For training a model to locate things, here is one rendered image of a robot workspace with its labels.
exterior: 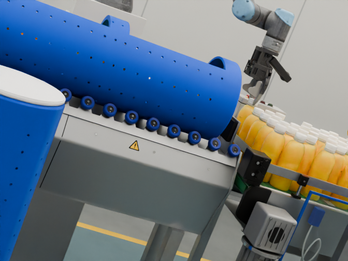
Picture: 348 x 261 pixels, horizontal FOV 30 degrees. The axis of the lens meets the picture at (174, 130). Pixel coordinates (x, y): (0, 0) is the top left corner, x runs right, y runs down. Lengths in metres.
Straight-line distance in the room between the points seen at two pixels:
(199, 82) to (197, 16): 2.94
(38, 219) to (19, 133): 1.13
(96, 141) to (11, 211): 0.52
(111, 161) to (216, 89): 0.41
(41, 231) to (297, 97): 3.13
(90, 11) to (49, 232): 0.89
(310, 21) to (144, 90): 3.34
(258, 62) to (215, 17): 2.62
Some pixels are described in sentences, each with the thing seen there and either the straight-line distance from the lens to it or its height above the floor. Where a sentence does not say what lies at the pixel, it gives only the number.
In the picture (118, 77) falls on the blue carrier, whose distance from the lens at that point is 2.01.
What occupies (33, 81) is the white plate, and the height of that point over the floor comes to 1.04.
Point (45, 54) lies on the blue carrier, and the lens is 1.97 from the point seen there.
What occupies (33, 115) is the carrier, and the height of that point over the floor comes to 1.00.
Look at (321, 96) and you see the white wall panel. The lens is 5.40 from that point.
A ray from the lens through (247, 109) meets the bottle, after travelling 2.45.
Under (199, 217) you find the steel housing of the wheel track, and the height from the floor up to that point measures 0.70.
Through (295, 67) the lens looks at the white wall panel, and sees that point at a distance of 5.27.
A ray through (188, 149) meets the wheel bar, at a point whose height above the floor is 0.92.
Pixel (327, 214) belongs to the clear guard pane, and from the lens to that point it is 2.23.
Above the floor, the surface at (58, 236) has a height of 0.32.
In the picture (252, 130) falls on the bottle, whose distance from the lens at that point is 2.33.
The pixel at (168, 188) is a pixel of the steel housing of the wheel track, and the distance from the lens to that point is 2.17.
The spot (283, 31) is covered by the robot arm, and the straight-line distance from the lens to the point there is 2.42.
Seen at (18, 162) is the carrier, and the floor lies 0.88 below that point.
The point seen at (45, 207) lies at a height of 0.42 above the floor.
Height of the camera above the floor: 1.38
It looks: 11 degrees down
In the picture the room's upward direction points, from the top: 22 degrees clockwise
